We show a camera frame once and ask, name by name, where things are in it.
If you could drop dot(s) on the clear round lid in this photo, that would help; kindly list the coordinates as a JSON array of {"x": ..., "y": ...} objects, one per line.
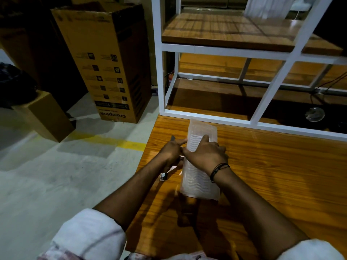
[{"x": 315, "y": 114}]

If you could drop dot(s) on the white plastic sheet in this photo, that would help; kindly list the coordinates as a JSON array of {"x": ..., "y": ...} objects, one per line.
[{"x": 267, "y": 6}]

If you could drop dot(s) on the person's left forearm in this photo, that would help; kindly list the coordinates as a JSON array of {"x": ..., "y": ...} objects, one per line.
[{"x": 130, "y": 192}]

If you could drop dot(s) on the tall printed cardboard box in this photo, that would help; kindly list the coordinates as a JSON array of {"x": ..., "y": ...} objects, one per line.
[{"x": 108, "y": 64}]

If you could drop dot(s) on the small white black clip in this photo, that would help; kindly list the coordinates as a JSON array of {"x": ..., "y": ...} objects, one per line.
[{"x": 163, "y": 177}]

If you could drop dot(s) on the small plain cardboard box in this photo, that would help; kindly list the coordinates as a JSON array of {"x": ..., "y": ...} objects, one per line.
[{"x": 44, "y": 116}]

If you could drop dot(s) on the black bag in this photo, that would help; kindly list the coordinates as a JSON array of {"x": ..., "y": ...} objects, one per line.
[{"x": 15, "y": 83}]

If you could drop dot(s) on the person's right thumb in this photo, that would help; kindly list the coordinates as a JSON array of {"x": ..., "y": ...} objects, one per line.
[{"x": 188, "y": 154}]

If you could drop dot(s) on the wooden shelf board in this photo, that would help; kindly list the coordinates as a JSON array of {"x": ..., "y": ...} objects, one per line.
[{"x": 230, "y": 31}]

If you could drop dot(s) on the red fire extinguisher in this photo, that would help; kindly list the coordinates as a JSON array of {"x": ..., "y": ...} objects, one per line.
[{"x": 170, "y": 77}]

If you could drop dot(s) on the person's left hand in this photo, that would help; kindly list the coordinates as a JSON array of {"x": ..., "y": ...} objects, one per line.
[{"x": 169, "y": 152}]

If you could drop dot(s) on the person's left fingers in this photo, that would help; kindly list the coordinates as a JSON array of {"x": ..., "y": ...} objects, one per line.
[{"x": 181, "y": 141}]

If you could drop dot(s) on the person's right forearm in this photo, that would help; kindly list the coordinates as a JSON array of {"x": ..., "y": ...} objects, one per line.
[{"x": 254, "y": 213}]

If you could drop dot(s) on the dark brown cardboard box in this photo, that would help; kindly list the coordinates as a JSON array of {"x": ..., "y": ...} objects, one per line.
[{"x": 29, "y": 37}]

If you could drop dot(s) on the white metal shelf frame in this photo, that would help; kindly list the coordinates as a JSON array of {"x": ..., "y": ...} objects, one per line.
[{"x": 295, "y": 48}]

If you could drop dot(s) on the black wristband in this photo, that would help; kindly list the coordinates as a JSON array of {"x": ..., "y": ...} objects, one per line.
[{"x": 218, "y": 170}]

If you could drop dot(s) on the clear plastic tray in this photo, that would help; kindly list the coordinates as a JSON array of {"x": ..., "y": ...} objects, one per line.
[{"x": 199, "y": 184}]

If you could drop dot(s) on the white shirt sleeve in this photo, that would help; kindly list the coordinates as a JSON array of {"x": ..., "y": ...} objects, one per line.
[
  {"x": 311, "y": 250},
  {"x": 86, "y": 236}
]

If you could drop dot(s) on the person's right hand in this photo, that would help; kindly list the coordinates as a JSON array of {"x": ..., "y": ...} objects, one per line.
[{"x": 208, "y": 158}]

